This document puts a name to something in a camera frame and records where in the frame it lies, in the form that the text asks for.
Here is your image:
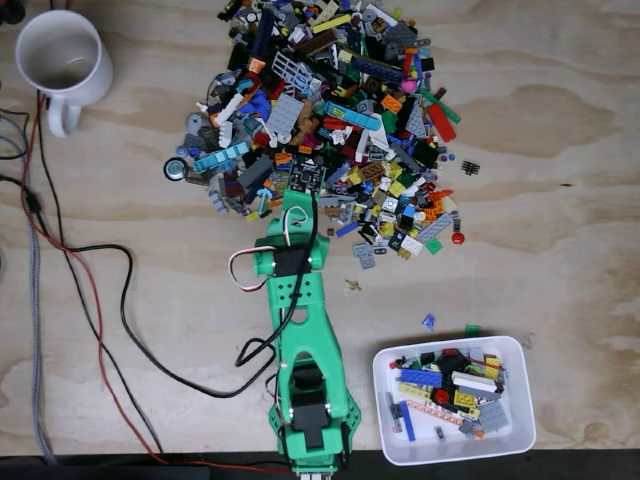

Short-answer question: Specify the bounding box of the white plastic bin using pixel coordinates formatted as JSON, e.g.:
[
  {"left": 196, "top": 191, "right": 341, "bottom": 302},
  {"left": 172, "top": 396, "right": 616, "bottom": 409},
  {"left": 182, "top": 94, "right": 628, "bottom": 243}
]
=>
[{"left": 372, "top": 335, "right": 537, "bottom": 466}]

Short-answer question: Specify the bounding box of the grey square Lego plate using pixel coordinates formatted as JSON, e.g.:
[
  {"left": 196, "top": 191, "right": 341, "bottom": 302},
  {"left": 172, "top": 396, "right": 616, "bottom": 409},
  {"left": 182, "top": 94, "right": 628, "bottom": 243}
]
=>
[{"left": 265, "top": 93, "right": 306, "bottom": 135}]

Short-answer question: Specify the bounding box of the dark blue long Lego plate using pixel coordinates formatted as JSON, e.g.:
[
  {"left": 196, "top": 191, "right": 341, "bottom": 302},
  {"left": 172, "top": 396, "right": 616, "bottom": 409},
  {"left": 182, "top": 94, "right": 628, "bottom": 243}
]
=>
[{"left": 349, "top": 53, "right": 405, "bottom": 85}]

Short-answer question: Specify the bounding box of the grey Lego dome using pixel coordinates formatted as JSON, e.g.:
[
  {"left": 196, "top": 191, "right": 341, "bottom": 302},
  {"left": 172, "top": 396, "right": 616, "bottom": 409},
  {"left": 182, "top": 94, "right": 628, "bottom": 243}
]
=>
[{"left": 183, "top": 112, "right": 211, "bottom": 136}]

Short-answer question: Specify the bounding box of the white long Lego brick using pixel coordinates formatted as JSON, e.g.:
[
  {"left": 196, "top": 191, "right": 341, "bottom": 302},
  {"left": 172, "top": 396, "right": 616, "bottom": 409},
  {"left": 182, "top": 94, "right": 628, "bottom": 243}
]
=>
[{"left": 451, "top": 370, "right": 499, "bottom": 394}]

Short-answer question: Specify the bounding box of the white Lego lattice fence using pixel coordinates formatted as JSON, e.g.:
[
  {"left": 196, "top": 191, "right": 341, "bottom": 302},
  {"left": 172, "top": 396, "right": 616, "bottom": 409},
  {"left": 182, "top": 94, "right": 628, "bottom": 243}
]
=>
[{"left": 272, "top": 51, "right": 311, "bottom": 96}]

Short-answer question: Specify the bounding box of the yellow Lego technic beam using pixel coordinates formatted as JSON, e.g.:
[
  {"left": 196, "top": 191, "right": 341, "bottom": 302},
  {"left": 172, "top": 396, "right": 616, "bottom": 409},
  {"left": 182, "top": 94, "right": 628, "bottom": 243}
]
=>
[{"left": 398, "top": 382, "right": 432, "bottom": 401}]

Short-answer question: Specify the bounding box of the thin black wire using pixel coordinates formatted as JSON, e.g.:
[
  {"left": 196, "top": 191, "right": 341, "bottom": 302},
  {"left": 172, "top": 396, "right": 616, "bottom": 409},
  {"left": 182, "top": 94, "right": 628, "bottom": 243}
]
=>
[{"left": 37, "top": 94, "right": 165, "bottom": 454}]

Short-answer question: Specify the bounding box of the blue thin long Lego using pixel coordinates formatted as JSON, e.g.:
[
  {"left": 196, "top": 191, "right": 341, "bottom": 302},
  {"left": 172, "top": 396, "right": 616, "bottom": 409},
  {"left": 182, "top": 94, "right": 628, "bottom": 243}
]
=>
[{"left": 398, "top": 399, "right": 418, "bottom": 443}]

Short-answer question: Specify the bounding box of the white ceramic mug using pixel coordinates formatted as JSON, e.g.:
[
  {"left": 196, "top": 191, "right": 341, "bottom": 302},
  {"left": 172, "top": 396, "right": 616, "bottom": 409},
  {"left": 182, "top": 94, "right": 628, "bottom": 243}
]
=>
[{"left": 14, "top": 9, "right": 115, "bottom": 139}]

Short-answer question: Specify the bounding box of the black Lego piece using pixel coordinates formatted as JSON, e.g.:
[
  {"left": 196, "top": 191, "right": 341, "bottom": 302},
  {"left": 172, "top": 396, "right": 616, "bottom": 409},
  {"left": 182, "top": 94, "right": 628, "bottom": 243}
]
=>
[{"left": 434, "top": 349, "right": 471, "bottom": 379}]

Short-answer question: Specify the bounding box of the dark grey Lego wedge plate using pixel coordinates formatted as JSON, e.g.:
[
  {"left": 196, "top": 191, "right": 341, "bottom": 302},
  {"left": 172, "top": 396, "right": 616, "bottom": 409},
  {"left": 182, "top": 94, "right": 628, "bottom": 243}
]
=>
[{"left": 382, "top": 22, "right": 419, "bottom": 49}]

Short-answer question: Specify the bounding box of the light blue long Lego plate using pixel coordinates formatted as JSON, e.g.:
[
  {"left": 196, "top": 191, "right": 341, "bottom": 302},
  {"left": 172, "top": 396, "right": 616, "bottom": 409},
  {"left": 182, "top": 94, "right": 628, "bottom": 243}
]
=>
[{"left": 192, "top": 141, "right": 251, "bottom": 174}]

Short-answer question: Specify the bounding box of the yellow long Lego plate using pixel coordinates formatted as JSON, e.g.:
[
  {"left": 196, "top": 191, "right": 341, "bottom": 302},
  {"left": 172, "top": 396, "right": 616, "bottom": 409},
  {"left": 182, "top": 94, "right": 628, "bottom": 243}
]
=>
[{"left": 310, "top": 13, "right": 353, "bottom": 35}]

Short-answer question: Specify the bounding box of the red long Lego brick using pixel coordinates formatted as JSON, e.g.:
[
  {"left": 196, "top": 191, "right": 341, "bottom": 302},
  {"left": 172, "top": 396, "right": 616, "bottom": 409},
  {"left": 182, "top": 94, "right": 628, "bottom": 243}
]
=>
[{"left": 425, "top": 102, "right": 458, "bottom": 144}]

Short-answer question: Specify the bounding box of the white long Lego piece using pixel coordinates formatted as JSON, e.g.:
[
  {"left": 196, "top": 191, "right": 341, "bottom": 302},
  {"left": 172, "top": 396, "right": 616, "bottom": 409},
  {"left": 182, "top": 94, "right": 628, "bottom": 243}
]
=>
[{"left": 214, "top": 93, "right": 245, "bottom": 126}]

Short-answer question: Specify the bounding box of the black round object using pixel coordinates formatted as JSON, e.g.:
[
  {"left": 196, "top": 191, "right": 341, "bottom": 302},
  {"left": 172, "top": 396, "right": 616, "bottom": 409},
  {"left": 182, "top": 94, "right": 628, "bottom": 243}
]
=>
[{"left": 0, "top": 0, "right": 25, "bottom": 25}]

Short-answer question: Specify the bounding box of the pink white long Lego plate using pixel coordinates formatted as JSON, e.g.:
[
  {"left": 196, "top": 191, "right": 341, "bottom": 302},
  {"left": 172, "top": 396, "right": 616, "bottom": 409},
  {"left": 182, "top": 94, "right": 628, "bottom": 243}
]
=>
[{"left": 405, "top": 398, "right": 466, "bottom": 426}]

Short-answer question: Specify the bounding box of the dark brown Lego plate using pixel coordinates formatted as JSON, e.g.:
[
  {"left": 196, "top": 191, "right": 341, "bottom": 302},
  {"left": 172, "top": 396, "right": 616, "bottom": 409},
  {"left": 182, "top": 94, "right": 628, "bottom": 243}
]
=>
[{"left": 294, "top": 32, "right": 339, "bottom": 56}]

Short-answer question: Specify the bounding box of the green long Lego plate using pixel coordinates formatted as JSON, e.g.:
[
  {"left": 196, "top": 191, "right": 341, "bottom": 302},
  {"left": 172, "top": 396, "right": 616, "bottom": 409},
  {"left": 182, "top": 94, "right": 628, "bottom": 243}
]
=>
[{"left": 418, "top": 88, "right": 462, "bottom": 125}]

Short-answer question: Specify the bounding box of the grey Lego bar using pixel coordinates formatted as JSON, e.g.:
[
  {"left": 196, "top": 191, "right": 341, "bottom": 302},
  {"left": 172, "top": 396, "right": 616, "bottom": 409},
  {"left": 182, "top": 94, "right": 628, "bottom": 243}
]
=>
[{"left": 384, "top": 392, "right": 404, "bottom": 434}]

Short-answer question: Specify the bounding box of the cyan long Lego piece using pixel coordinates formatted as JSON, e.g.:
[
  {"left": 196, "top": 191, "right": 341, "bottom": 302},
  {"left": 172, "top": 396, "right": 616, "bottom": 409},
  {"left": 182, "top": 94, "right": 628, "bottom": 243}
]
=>
[{"left": 324, "top": 101, "right": 382, "bottom": 130}]

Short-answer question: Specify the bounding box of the grey braided cable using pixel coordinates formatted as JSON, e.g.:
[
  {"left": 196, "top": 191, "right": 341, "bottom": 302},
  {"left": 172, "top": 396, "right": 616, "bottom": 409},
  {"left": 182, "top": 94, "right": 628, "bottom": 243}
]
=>
[{"left": 0, "top": 112, "right": 56, "bottom": 464}]

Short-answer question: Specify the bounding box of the light grey long Lego plate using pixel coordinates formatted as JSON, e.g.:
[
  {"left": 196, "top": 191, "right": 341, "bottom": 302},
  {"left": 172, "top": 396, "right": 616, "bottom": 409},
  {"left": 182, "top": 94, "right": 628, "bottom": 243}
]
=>
[{"left": 415, "top": 212, "right": 455, "bottom": 245}]

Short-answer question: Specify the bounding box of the camera circuit board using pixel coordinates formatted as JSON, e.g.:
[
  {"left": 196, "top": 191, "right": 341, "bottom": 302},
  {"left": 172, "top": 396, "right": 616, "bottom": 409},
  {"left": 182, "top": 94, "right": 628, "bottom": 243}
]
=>
[{"left": 287, "top": 158, "right": 327, "bottom": 195}]

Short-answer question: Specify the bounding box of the white Lego slope piece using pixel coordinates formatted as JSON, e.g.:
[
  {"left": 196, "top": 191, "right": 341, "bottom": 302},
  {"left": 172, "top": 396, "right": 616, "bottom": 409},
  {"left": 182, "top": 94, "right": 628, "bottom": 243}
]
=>
[{"left": 355, "top": 124, "right": 390, "bottom": 164}]

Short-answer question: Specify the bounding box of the thin red wire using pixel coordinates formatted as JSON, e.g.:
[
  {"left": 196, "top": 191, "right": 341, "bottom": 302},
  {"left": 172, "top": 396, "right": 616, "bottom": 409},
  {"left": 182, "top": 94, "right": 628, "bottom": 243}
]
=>
[{"left": 19, "top": 92, "right": 294, "bottom": 474}]

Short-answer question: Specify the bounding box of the grey Lego wheel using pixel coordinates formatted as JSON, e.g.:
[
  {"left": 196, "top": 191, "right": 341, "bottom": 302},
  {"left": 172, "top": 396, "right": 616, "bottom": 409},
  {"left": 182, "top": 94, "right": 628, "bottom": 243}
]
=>
[{"left": 163, "top": 156, "right": 189, "bottom": 182}]

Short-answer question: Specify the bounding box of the white red black servo cable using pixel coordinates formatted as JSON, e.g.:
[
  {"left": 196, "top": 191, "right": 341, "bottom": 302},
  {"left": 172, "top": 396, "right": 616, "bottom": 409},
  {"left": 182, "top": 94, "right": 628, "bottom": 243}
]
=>
[
  {"left": 228, "top": 245, "right": 275, "bottom": 294},
  {"left": 285, "top": 204, "right": 315, "bottom": 249}
]

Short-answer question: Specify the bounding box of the blue Lego brick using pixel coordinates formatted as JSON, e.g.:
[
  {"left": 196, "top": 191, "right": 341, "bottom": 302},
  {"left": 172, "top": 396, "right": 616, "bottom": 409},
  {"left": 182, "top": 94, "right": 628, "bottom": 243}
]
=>
[{"left": 398, "top": 368, "right": 444, "bottom": 389}]

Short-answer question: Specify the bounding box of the navy long Lego brick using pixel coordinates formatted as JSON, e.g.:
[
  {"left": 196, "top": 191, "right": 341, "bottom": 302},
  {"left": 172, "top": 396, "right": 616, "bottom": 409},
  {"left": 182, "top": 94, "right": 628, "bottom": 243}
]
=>
[{"left": 251, "top": 8, "right": 276, "bottom": 61}]

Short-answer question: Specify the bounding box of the dark grey Lego slope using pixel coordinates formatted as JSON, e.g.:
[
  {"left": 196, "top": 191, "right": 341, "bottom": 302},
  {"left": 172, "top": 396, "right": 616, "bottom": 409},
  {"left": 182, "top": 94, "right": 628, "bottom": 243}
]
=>
[{"left": 235, "top": 155, "right": 275, "bottom": 190}]

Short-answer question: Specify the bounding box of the thick black cable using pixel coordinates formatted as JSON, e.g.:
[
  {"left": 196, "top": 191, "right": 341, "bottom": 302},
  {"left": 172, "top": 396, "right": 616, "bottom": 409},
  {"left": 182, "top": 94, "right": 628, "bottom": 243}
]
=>
[{"left": 0, "top": 174, "right": 321, "bottom": 400}]

